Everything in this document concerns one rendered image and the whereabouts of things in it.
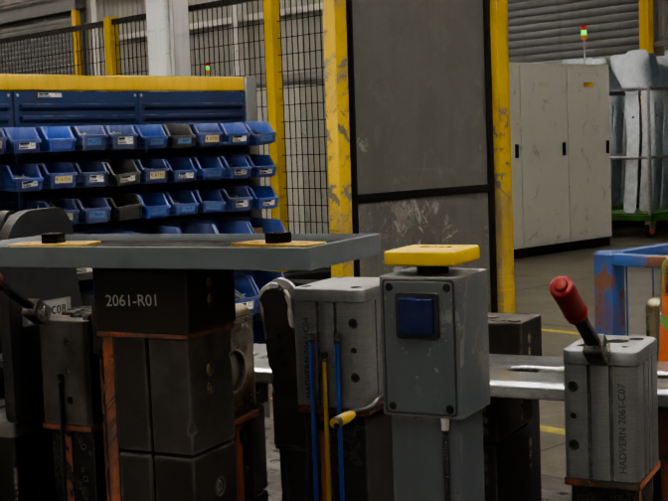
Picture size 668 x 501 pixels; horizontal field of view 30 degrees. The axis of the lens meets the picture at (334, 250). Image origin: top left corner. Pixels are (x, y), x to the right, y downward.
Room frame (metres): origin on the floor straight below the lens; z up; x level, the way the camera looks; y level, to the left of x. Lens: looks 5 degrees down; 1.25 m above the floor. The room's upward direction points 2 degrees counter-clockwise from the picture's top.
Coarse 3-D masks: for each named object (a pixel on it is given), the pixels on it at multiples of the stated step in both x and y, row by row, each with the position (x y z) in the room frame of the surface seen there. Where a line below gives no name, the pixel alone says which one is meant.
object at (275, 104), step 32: (224, 0) 6.31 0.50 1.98; (256, 0) 6.15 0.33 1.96; (64, 32) 7.40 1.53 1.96; (320, 32) 5.82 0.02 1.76; (96, 64) 7.19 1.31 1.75; (128, 64) 6.95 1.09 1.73; (224, 64) 6.34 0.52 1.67; (288, 96) 5.99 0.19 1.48; (320, 192) 5.85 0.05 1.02; (288, 224) 6.02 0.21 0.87; (512, 224) 5.06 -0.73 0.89; (512, 256) 5.06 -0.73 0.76
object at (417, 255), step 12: (396, 252) 0.98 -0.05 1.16; (408, 252) 0.98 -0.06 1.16; (420, 252) 0.97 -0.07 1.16; (432, 252) 0.97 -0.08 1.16; (444, 252) 0.96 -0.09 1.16; (456, 252) 0.96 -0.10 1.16; (468, 252) 0.99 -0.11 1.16; (396, 264) 0.98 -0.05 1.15; (408, 264) 0.98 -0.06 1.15; (420, 264) 0.97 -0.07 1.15; (432, 264) 0.97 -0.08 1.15; (444, 264) 0.96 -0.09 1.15; (456, 264) 0.96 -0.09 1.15
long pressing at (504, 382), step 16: (256, 352) 1.48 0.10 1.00; (256, 368) 1.36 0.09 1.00; (496, 368) 1.32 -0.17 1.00; (512, 368) 1.32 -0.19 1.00; (528, 368) 1.33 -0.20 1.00; (544, 368) 1.32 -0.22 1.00; (560, 368) 1.31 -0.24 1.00; (496, 384) 1.23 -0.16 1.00; (512, 384) 1.22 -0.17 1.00; (528, 384) 1.22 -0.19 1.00; (544, 384) 1.21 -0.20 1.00; (560, 384) 1.20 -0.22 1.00; (560, 400) 1.20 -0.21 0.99
